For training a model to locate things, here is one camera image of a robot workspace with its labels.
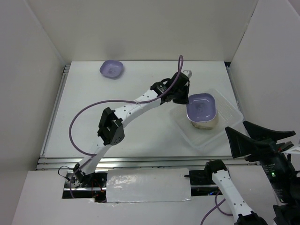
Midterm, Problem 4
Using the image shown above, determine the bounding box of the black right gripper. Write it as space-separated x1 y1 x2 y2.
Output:
225 117 297 200

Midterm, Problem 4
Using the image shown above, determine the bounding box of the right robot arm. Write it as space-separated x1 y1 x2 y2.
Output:
204 121 300 225

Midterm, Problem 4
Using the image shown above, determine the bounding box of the white perforated plastic bin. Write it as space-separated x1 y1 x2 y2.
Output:
170 89 243 150

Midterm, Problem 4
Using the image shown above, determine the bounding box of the white foam cover panel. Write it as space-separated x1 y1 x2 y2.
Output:
106 168 192 203

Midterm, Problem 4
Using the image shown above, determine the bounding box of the cream panda plate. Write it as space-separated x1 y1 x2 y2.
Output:
191 115 219 130

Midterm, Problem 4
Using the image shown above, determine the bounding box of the purple panda plate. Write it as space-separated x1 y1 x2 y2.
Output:
186 93 217 123
99 60 124 79

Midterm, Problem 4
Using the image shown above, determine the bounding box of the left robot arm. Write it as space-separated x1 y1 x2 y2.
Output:
73 70 192 187

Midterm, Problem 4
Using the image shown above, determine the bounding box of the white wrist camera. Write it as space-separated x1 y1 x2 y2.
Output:
182 70 192 79
281 141 300 154

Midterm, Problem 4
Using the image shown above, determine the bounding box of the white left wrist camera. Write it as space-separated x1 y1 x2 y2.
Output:
182 70 192 79

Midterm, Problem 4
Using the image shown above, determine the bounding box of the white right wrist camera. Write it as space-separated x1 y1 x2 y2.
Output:
281 141 300 154

